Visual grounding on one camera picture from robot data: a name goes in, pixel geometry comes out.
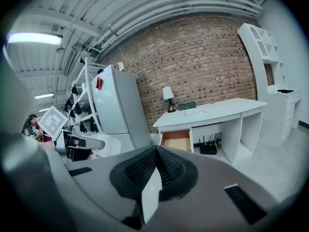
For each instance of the white hutch cabinet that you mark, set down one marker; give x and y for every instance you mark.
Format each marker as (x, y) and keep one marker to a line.
(272, 105)

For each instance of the group of black devices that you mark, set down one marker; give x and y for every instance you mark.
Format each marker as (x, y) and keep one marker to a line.
(77, 107)

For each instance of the wooden drawer white front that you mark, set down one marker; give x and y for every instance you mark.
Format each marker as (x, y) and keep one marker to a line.
(175, 141)

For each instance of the white desk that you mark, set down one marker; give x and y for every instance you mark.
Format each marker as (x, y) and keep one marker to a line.
(217, 110)

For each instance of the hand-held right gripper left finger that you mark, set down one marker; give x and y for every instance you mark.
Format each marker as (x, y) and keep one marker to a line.
(96, 190)

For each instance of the dark green box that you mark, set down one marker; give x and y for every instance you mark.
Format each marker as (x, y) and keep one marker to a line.
(187, 106)

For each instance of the white wipes packet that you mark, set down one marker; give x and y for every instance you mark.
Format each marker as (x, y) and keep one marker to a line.
(194, 112)

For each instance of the black router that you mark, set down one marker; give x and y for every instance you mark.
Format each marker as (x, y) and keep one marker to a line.
(208, 150)

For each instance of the red fridge magnet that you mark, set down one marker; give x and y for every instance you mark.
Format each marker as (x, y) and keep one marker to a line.
(99, 83)

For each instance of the grey refrigerator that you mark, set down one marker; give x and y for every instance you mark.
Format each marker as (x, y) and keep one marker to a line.
(113, 105)

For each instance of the small white object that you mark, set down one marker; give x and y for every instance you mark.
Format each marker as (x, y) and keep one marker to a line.
(121, 66)

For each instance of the fluorescent ceiling light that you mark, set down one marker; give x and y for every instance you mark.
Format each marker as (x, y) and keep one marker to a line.
(44, 96)
(33, 38)

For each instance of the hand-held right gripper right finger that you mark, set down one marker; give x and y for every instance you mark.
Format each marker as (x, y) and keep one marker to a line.
(205, 202)

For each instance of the white shade table lamp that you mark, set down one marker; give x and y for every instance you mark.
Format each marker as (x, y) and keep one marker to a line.
(167, 92)

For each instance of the flat black object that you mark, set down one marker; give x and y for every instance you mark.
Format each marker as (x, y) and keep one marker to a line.
(285, 91)

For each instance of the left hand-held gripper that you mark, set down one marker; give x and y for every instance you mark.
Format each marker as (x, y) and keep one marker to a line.
(53, 122)

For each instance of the white shelf rack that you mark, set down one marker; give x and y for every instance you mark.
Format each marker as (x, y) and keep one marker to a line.
(88, 86)

